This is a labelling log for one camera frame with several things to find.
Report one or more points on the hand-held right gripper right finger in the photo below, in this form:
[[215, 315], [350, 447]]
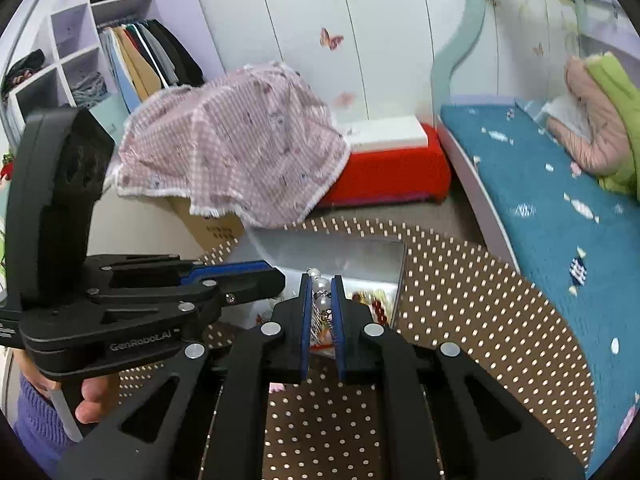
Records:
[[340, 325]]

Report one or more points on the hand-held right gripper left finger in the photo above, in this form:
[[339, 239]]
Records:
[[304, 320]]

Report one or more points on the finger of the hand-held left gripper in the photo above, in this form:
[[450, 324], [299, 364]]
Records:
[[255, 282], [225, 269]]

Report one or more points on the grey storage box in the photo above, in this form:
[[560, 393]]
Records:
[[340, 255]]

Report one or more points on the person's left forearm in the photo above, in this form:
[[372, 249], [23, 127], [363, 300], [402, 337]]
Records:
[[37, 430]]

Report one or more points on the person's left hand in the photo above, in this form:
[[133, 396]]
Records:
[[95, 405]]

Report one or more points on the cardboard box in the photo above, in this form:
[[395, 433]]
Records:
[[210, 230]]

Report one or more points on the red and green object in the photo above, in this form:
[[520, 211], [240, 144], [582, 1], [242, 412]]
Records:
[[6, 170]]

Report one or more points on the teal drawer cabinet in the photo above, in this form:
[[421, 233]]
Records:
[[107, 110]]

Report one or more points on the pink checked cloth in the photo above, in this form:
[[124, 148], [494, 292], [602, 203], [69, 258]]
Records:
[[240, 150]]

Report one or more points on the grey folded clothes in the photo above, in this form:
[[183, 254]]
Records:
[[90, 89]]

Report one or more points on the brown polka dot tablecloth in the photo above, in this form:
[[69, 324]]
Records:
[[475, 335]]

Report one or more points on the dark folded clothes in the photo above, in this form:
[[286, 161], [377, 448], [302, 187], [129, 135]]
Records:
[[25, 70]]

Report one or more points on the red bench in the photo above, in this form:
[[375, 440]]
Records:
[[390, 175]]

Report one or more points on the lilac wardrobe shelf unit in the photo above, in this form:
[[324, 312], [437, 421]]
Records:
[[75, 25]]

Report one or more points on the row of hanging clothes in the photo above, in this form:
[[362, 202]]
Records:
[[165, 55]]

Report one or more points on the white box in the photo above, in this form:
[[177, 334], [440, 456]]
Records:
[[385, 135]]

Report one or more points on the pink butterfly sticker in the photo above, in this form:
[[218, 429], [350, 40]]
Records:
[[345, 99]]

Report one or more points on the bed with teal sheet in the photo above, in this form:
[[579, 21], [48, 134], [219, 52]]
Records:
[[530, 180]]

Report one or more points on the orange butterfly sticker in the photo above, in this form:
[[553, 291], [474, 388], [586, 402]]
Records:
[[331, 39]]

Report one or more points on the pink quilt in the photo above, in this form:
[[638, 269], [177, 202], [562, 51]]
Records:
[[595, 145]]

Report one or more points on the white pillow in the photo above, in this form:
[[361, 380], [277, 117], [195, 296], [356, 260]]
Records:
[[570, 112]]

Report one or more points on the teal wavy bed panel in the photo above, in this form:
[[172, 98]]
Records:
[[467, 25]]

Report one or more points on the small butterfly sticker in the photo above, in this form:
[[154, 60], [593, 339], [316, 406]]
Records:
[[538, 49]]

